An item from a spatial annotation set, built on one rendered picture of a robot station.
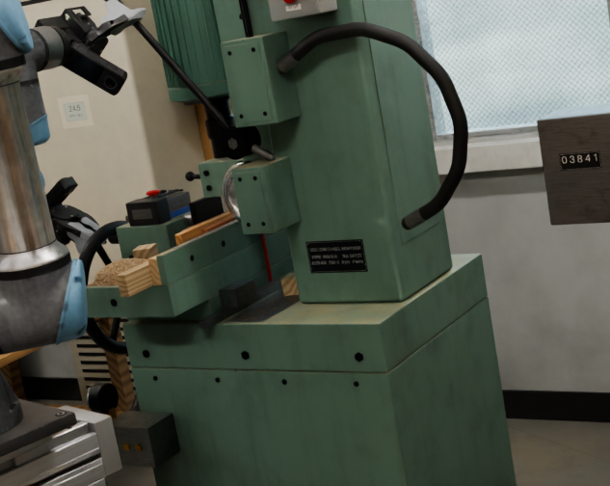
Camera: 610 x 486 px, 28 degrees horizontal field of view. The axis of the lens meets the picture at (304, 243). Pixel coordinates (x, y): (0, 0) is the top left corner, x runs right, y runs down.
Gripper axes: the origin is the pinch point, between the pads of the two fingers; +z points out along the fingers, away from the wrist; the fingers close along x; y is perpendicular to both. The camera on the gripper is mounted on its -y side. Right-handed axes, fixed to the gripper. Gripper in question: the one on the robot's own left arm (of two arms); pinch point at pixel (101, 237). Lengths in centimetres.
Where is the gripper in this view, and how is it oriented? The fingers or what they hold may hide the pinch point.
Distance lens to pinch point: 269.4
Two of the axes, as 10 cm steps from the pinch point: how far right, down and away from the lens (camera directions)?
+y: -2.7, 8.5, 4.5
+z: 8.1, 4.5, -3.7
